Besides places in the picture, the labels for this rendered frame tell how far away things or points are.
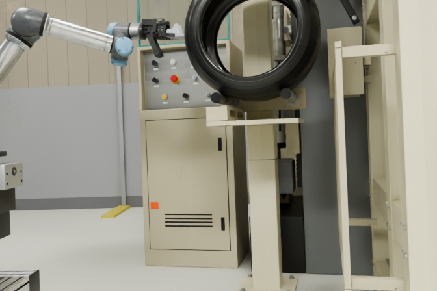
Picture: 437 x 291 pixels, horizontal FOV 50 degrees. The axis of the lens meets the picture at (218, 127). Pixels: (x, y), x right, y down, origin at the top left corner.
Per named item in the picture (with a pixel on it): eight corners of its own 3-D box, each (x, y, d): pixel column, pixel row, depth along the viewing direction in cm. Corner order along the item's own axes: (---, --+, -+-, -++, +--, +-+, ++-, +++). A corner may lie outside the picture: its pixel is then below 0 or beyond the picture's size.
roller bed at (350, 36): (330, 98, 225) (327, 37, 225) (361, 97, 221) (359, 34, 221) (330, 95, 205) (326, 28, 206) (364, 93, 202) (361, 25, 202)
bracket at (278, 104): (222, 113, 224) (222, 92, 224) (306, 108, 215) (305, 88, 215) (221, 112, 221) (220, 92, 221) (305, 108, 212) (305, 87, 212)
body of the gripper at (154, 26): (165, 18, 199) (139, 17, 201) (164, 38, 199) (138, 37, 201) (171, 22, 206) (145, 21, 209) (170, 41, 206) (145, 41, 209)
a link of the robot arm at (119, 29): (113, 43, 212) (114, 25, 213) (135, 43, 210) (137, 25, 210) (105, 38, 205) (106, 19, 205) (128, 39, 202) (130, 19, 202)
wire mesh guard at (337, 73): (338, 227, 214) (331, 76, 215) (342, 227, 214) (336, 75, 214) (344, 295, 127) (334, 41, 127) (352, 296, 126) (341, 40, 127)
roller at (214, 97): (231, 95, 221) (239, 99, 220) (227, 104, 221) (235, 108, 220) (213, 89, 187) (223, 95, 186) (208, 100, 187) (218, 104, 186)
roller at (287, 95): (288, 93, 214) (298, 93, 213) (287, 103, 214) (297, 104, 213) (280, 87, 180) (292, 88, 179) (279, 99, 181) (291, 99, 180)
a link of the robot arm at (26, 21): (12, -4, 176) (138, 34, 191) (15, 4, 187) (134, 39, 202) (4, 25, 175) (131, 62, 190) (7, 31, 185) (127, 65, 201)
